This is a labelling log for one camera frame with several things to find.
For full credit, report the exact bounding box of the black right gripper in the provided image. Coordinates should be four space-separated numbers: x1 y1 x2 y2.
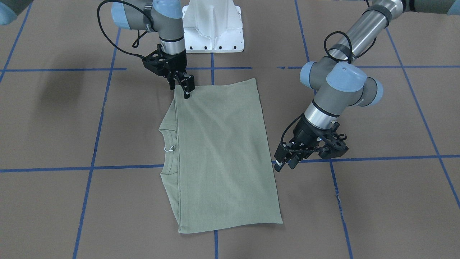
163 50 195 99

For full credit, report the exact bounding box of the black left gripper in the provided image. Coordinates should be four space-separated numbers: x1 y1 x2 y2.
274 114 331 172

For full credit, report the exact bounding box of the sage green long-sleeve shirt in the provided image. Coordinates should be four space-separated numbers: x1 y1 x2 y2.
159 78 283 234

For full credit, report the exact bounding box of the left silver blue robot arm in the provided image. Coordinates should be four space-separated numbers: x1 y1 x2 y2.
274 0 459 172

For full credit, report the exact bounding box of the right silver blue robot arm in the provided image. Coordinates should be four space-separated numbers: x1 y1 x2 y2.
111 0 195 99

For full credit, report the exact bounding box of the white shirt tag loop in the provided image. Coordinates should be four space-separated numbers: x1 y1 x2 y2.
163 145 175 153

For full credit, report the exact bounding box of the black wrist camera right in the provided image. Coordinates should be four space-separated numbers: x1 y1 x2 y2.
141 43 169 78

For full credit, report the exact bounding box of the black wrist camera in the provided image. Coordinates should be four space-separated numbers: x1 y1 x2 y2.
318 121 349 159
141 43 169 78

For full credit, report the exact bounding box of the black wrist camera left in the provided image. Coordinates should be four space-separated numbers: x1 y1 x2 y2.
318 121 349 159

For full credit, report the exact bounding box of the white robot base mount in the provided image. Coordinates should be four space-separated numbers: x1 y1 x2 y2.
182 0 245 54

